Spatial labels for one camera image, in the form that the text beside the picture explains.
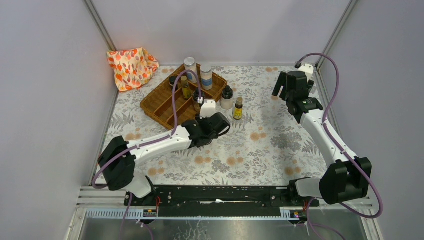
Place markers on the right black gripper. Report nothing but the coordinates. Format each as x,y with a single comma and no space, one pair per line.
282,81

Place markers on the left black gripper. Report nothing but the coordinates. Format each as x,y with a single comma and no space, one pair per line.
199,121

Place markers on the black cap grinder bottle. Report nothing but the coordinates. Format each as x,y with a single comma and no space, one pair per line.
198,98

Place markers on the yellow label sauce bottle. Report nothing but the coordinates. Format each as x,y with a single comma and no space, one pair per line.
185,88

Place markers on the dark spice jar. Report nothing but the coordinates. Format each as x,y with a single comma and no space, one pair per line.
172,82

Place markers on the blue label pellet jar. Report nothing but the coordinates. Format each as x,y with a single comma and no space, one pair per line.
190,64
206,75

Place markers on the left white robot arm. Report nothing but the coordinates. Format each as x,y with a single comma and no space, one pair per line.
119,159

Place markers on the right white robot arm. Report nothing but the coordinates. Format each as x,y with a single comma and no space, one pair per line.
346,176

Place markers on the brown wicker divided basket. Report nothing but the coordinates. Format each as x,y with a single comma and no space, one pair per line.
158,104

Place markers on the floral patterned table mat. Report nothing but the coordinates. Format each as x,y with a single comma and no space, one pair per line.
265,147

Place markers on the orange floral cloth bag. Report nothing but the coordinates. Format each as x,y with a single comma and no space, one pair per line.
133,68

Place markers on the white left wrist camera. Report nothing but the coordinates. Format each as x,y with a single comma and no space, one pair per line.
208,108

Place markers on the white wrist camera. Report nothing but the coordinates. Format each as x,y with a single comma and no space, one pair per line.
208,108
308,69

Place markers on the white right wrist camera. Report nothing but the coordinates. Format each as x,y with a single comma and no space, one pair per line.
308,69

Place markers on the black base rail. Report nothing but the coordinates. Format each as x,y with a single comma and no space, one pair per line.
218,201

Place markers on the aluminium frame rail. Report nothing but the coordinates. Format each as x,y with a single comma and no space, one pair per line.
93,12

